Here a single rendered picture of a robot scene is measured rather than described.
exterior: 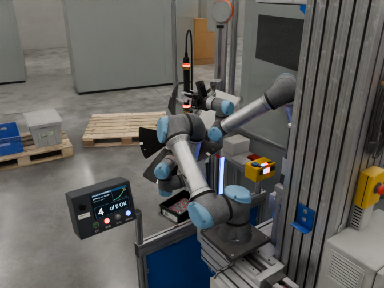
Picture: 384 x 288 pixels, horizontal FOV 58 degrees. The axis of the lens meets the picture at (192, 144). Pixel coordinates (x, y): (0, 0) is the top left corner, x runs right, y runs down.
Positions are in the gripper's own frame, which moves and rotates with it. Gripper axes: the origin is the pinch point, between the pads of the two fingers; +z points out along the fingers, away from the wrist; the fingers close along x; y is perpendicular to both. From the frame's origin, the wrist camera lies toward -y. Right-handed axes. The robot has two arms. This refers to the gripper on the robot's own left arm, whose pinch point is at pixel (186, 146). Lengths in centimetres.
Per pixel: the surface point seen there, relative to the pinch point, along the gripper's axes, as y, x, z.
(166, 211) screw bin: 8.6, 31.5, -22.4
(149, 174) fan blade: 25.4, 18.1, -4.4
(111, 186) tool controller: 11, -8, -65
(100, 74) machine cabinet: 348, 36, 444
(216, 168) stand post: -4, 36, 42
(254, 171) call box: -38.8, 16.9, 4.8
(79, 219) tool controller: 20, 0, -79
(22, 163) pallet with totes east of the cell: 269, 83, 121
